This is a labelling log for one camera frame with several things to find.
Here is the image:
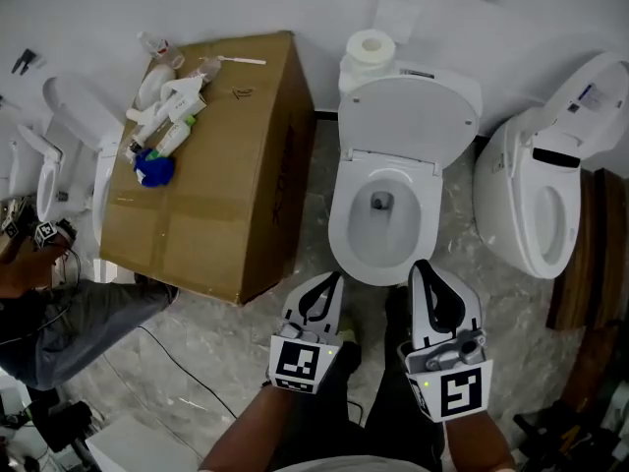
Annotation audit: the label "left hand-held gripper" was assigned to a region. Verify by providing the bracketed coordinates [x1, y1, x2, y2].
[266, 270, 345, 395]

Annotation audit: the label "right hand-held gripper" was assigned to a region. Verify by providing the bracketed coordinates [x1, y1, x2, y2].
[397, 259, 494, 424]

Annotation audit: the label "white toilet seat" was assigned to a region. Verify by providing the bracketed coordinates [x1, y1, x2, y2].
[327, 147, 440, 288]

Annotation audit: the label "person's left forearm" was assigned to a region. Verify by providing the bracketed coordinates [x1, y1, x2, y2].
[199, 382, 307, 472]

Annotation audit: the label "person's right forearm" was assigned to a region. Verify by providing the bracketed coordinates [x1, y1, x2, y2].
[441, 412, 518, 472]

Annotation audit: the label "white smart toilet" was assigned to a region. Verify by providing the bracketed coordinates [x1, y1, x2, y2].
[472, 50, 629, 280]

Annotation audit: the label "white toilet paper roll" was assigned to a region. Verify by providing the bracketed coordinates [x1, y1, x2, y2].
[337, 55, 374, 101]
[344, 28, 398, 77]

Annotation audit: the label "white smart toilet lid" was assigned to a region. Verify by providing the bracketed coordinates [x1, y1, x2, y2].
[529, 50, 629, 169]

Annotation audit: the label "white toilet with raised lid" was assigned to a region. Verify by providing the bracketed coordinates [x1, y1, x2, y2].
[40, 75, 126, 284]

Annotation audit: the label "small white toilet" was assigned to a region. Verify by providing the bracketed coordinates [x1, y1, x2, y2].
[6, 122, 66, 226]

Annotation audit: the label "hanging toilet paper strip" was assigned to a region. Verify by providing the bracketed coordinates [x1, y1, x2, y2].
[372, 0, 443, 45]

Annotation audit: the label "person's shoe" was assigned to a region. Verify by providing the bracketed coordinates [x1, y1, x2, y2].
[337, 315, 363, 349]

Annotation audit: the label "person's black trousers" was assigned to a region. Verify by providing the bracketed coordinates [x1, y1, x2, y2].
[273, 286, 446, 472]

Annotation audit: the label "large cardboard box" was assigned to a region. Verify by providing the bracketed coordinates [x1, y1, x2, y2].
[98, 29, 317, 306]

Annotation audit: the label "dark wooden boards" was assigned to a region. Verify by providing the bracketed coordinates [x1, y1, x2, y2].
[545, 166, 629, 334]

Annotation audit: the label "pile of dark tools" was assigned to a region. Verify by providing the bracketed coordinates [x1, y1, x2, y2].
[512, 376, 629, 472]

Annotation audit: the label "blue cloth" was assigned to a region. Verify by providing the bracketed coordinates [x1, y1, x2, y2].
[133, 147, 177, 188]

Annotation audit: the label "white tube green cap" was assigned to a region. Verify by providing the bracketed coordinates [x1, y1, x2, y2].
[145, 114, 198, 160]

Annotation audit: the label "white carton box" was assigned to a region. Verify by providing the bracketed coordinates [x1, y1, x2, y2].
[158, 77, 208, 123]

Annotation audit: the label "white squeeze bottle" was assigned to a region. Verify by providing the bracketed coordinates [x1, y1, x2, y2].
[125, 99, 174, 149]

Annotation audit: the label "white stick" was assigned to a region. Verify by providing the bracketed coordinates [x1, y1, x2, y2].
[198, 55, 268, 67]

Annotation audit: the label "small clear plastic bottle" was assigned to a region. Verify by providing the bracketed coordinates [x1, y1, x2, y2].
[188, 56, 226, 86]

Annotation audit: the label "white oval container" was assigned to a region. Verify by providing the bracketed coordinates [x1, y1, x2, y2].
[134, 62, 177, 112]

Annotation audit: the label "black bag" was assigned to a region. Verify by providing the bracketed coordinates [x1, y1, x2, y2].
[28, 399, 95, 455]

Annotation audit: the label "clear plastic bottle red label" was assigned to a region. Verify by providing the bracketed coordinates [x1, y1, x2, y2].
[137, 30, 186, 71]

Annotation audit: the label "black floor cable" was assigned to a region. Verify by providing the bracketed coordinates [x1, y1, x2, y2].
[136, 324, 239, 421]

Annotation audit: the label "black wall clip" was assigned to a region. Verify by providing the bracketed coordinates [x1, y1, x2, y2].
[11, 48, 38, 76]

